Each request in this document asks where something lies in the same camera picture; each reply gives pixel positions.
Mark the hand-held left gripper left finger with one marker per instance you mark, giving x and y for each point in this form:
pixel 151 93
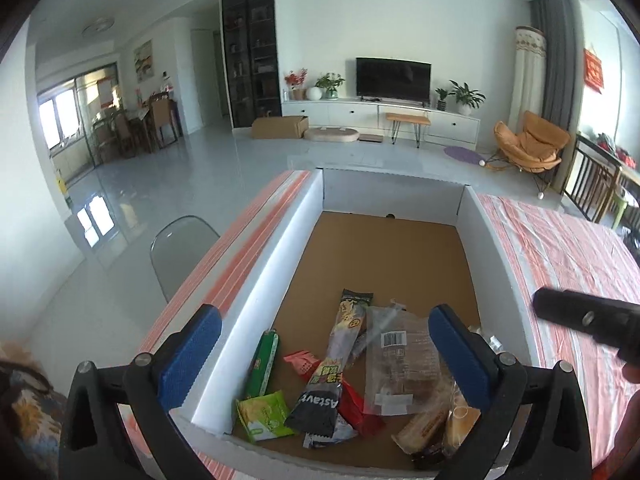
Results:
pixel 187 360

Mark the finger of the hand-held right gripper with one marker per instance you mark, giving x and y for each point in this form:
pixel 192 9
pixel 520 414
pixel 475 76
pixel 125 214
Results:
pixel 565 307

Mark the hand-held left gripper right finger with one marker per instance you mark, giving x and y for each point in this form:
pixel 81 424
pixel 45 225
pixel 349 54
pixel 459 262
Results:
pixel 460 357

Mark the clear bag of brown cakes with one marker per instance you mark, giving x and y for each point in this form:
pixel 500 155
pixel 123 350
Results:
pixel 400 360

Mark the green stick snack packet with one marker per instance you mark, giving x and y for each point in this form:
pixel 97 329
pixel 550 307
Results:
pixel 262 360

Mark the bagged bread buns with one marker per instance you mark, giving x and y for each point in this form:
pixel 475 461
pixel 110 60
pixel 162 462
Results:
pixel 420 427

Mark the light green packet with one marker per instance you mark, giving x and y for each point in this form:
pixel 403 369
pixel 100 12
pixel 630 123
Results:
pixel 262 415

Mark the dark brown snack packet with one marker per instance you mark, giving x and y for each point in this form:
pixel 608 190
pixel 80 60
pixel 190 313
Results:
pixel 430 455

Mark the long red snack packet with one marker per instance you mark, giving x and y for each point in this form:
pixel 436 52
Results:
pixel 365 417

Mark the small red snack packet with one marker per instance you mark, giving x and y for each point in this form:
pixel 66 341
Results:
pixel 300 362

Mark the long black snack packet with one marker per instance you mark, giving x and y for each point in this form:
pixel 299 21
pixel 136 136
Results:
pixel 345 330

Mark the small whitish snack packet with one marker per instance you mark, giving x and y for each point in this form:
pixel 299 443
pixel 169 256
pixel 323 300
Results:
pixel 330 437

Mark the person's right hand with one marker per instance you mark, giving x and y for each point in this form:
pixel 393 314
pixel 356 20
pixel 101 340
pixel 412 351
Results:
pixel 633 373

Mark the orange striped tablecloth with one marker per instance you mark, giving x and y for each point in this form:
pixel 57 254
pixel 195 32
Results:
pixel 565 250

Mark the grey plastic chair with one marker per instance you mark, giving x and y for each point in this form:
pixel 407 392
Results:
pixel 180 250

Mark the green plastic stool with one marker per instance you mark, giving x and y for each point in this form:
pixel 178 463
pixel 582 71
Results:
pixel 620 207

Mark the red boxes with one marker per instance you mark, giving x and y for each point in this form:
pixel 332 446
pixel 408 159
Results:
pixel 627 157

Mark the orange lounge chair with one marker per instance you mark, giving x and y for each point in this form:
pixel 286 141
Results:
pixel 535 145

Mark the grey bundle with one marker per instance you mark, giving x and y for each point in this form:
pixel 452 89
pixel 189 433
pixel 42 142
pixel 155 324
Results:
pixel 606 142

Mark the floral cushion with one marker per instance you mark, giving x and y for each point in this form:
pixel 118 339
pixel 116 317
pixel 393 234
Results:
pixel 30 425

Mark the purple round rug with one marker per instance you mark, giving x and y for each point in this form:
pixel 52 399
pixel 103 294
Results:
pixel 460 154

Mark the large potted plant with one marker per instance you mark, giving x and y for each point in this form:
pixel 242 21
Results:
pixel 465 95

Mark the white standing air conditioner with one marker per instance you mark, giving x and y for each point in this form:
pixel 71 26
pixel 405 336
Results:
pixel 530 75

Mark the flat brown board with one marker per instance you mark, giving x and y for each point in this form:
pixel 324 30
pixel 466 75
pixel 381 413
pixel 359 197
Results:
pixel 371 138

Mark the wooden dining table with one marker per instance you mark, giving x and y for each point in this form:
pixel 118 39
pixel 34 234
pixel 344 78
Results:
pixel 135 125

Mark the wooden dining chair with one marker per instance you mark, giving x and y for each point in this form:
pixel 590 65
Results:
pixel 165 120

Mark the small potted plant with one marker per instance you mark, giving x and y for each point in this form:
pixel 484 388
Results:
pixel 442 100

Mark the small wooden bench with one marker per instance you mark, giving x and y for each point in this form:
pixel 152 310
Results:
pixel 407 119

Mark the grey curtain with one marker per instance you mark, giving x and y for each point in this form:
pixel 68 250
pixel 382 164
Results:
pixel 560 60

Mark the brown cardboard box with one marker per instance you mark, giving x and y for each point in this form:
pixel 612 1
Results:
pixel 277 127

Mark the beige pet bed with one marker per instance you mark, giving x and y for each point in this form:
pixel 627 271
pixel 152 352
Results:
pixel 330 135

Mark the balcony glass door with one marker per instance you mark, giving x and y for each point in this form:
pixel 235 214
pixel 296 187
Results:
pixel 75 115

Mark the white television cabinet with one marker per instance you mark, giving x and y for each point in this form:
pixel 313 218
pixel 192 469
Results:
pixel 330 110

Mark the black television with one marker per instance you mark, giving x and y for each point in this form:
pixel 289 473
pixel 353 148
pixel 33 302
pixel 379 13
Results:
pixel 392 80

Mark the white round vase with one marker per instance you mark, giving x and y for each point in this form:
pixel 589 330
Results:
pixel 314 94

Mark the red flowers in vase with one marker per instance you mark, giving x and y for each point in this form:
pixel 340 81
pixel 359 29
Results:
pixel 295 80

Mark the green plant in vase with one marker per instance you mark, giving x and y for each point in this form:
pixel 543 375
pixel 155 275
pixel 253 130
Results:
pixel 330 82

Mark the black display cabinet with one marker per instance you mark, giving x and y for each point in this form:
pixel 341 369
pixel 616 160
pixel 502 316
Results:
pixel 250 50

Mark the round ceiling lamp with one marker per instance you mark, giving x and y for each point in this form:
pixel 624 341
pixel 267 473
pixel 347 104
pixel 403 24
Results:
pixel 98 26

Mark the red wall hanging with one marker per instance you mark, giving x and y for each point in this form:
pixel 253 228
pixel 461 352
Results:
pixel 594 70

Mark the framed wall picture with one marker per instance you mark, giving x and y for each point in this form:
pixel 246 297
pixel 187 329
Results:
pixel 142 60

